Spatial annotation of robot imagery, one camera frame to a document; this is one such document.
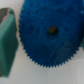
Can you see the gripper green padded right finger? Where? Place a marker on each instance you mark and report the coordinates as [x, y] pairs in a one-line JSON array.
[[82, 43]]

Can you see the gripper green padded left finger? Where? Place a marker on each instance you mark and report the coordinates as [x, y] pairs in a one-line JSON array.
[[8, 40]]

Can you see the large blue gear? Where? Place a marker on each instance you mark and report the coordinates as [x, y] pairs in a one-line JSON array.
[[51, 30]]

